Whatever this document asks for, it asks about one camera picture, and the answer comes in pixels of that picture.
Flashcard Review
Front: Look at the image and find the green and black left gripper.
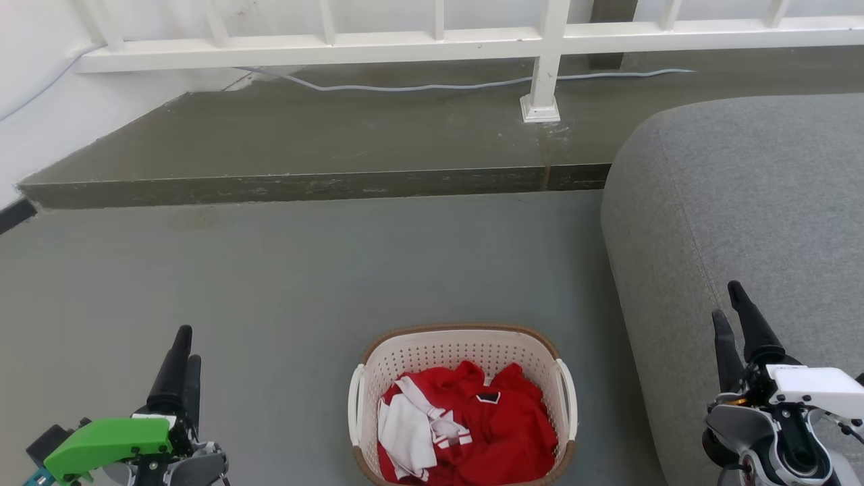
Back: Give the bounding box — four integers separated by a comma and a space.
26, 325, 203, 486

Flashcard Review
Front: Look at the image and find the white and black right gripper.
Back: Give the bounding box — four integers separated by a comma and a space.
707, 280, 864, 408

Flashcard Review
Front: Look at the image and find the white plastic laundry basket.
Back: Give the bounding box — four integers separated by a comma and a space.
347, 323, 579, 486

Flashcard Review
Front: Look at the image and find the grey fabric sofa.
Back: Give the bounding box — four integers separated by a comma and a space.
600, 92, 864, 486

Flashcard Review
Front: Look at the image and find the white garment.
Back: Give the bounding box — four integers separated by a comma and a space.
377, 375, 474, 482

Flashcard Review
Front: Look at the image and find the black skirting strip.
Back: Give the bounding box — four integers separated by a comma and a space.
0, 197, 38, 236

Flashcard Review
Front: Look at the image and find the red garment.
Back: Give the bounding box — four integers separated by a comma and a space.
377, 360, 560, 486

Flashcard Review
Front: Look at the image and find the raised grey concrete step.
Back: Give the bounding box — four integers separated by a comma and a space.
18, 45, 864, 210

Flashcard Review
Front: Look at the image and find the dark grey pillar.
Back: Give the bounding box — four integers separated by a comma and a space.
588, 0, 639, 71

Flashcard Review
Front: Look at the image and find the white metal railing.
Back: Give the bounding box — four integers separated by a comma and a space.
71, 0, 864, 124

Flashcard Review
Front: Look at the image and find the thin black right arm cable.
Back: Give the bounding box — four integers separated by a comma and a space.
819, 410, 864, 448

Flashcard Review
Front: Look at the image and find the light grey floor cable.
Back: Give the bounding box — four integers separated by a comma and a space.
0, 43, 697, 124

